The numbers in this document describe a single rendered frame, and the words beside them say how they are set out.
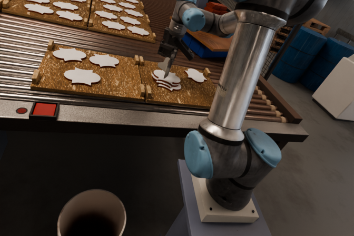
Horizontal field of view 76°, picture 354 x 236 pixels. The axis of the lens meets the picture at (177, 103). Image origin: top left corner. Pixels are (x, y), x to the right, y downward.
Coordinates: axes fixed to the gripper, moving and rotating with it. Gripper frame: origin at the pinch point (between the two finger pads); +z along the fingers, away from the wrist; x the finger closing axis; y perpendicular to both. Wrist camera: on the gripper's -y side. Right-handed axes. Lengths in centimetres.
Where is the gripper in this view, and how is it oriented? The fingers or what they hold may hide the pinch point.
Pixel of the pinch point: (168, 72)
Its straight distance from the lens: 109.0
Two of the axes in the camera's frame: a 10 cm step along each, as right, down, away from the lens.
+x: -1.4, 5.4, -8.3
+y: -9.4, -3.3, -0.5
